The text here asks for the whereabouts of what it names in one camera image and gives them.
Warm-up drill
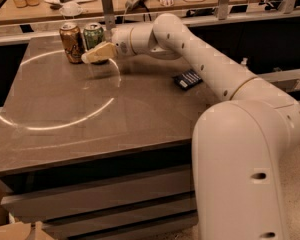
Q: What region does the green soda can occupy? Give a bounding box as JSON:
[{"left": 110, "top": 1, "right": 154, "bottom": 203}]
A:
[{"left": 83, "top": 22, "right": 104, "bottom": 50}]

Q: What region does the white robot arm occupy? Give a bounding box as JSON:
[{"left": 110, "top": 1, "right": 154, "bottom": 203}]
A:
[{"left": 82, "top": 13, "right": 300, "bottom": 240}]

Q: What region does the grey drawer cabinet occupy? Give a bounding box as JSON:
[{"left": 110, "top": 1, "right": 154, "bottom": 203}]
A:
[{"left": 0, "top": 36, "right": 216, "bottom": 240}]

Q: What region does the cardboard box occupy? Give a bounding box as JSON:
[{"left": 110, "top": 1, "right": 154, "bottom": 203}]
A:
[{"left": 0, "top": 190, "right": 54, "bottom": 240}]

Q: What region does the orange soda can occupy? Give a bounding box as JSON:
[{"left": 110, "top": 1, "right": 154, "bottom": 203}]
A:
[{"left": 59, "top": 22, "right": 85, "bottom": 64}]

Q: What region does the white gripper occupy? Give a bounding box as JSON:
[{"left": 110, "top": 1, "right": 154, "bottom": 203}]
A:
[{"left": 81, "top": 25, "right": 135, "bottom": 64}]

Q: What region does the blue snack packet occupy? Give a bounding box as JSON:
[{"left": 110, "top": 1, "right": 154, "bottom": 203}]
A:
[{"left": 173, "top": 69, "right": 202, "bottom": 90}]

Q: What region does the white cup with saucer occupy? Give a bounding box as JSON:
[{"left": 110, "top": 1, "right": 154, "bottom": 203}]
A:
[{"left": 59, "top": 2, "right": 83, "bottom": 17}]

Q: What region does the metal post bracket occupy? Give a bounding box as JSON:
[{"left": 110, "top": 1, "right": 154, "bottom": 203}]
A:
[{"left": 101, "top": 0, "right": 115, "bottom": 30}]

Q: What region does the metal frame post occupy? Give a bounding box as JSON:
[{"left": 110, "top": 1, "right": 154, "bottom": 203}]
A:
[{"left": 215, "top": 0, "right": 230, "bottom": 20}]

